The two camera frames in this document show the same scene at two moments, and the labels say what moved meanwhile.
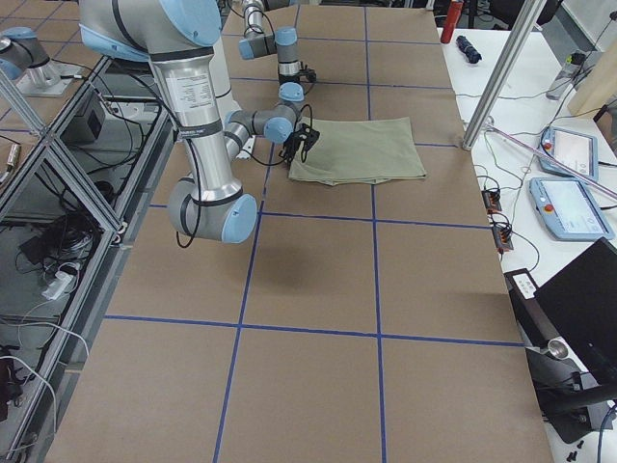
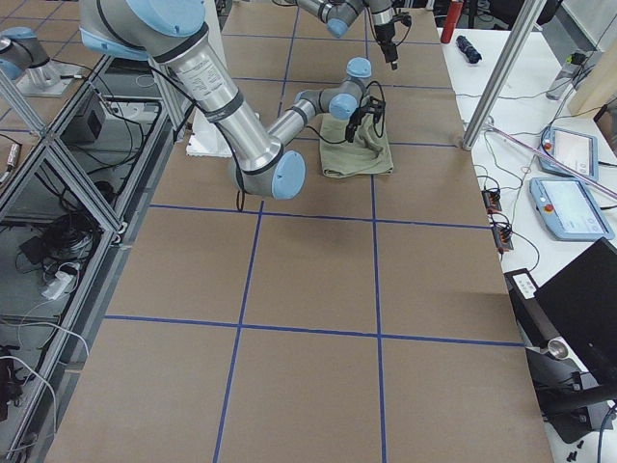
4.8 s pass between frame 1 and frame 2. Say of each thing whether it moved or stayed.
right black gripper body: moved
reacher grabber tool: stayed
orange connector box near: stayed
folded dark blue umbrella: stayed
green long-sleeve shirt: moved
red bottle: stayed
